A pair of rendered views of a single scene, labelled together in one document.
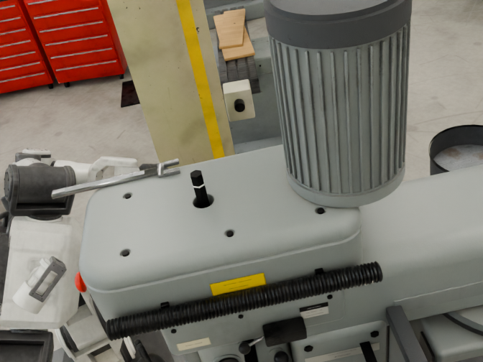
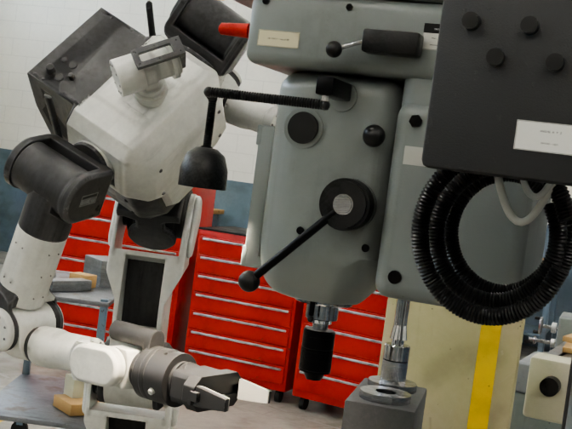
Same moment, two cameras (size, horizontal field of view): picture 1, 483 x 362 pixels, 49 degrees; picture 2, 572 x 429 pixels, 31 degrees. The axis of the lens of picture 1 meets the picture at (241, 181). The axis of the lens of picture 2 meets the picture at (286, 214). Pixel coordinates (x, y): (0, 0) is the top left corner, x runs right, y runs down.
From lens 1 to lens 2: 1.29 m
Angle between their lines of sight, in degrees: 40
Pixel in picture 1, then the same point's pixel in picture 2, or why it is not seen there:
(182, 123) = (440, 342)
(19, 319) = (94, 120)
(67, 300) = (157, 139)
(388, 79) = not seen: outside the picture
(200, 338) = (289, 31)
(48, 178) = (226, 11)
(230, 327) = (330, 25)
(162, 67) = not seen: hidden behind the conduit
